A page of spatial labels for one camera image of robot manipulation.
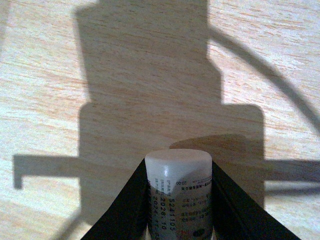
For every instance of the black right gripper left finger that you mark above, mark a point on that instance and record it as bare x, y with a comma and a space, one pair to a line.
127, 216

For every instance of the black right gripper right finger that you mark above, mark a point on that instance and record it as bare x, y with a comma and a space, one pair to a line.
236, 216

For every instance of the white medicine bottle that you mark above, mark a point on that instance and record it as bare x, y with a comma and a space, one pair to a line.
180, 194

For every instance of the wooden drawer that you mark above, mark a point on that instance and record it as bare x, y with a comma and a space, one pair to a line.
89, 87

